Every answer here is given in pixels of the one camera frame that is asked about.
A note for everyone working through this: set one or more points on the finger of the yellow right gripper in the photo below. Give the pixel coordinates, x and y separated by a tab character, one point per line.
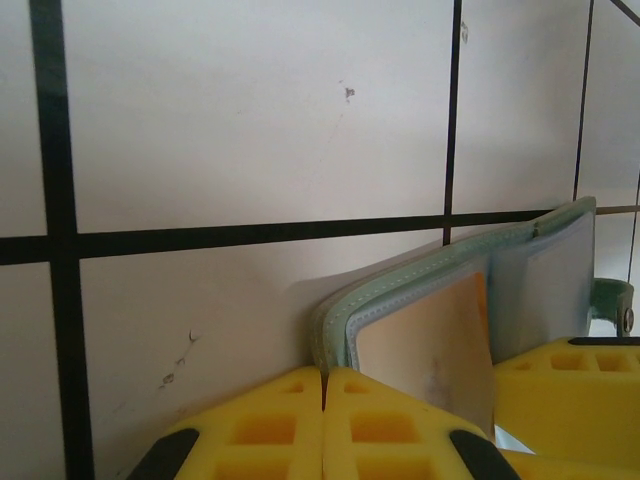
590	467
575	400

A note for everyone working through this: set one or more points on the gold VIP card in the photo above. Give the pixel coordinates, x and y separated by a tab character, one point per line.
425	340

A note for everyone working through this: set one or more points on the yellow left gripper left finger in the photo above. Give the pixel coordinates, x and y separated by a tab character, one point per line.
305	425

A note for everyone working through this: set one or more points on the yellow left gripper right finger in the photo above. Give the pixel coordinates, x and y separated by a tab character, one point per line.
340	425

